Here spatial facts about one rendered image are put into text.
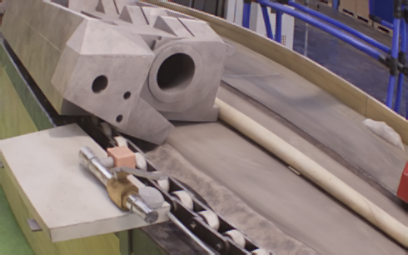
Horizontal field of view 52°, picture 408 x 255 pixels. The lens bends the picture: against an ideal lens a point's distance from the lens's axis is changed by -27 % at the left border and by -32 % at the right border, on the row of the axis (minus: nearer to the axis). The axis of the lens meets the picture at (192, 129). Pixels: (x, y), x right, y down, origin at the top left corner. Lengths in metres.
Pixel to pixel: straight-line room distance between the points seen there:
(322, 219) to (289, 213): 0.07
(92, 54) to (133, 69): 0.10
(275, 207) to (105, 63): 0.36
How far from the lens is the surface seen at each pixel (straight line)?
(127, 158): 0.82
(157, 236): 0.74
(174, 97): 1.07
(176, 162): 1.00
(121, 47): 0.91
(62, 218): 0.70
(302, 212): 0.89
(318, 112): 1.36
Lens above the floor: 1.19
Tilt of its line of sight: 23 degrees down
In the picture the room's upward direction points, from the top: 7 degrees clockwise
